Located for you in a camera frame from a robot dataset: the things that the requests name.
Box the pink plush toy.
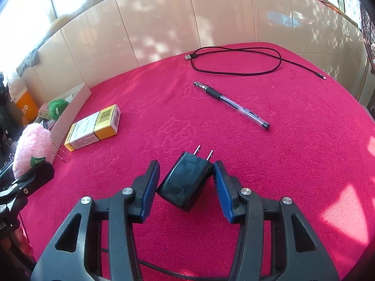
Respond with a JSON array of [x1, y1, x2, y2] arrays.
[[12, 122, 53, 180]]

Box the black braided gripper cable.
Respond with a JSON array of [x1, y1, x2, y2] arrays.
[[100, 247, 232, 281]]

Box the grey rag on sill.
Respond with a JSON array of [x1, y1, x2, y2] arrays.
[[17, 48, 39, 76]]

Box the clear black gel pen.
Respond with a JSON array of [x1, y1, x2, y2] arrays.
[[193, 81, 270, 130]]

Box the black usb cable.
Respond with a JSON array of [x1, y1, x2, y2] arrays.
[[184, 46, 327, 81]]

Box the yellow white glucophage box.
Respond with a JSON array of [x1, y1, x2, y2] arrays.
[[64, 104, 121, 152]]

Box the red green plush strawberry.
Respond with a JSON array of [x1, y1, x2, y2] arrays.
[[48, 98, 69, 121]]

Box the white cardboard tray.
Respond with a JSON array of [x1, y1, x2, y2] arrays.
[[51, 83, 92, 146]]

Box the orange drink cup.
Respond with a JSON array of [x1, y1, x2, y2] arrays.
[[12, 86, 39, 124]]

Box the black power adapter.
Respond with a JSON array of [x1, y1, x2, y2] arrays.
[[156, 145, 214, 211]]

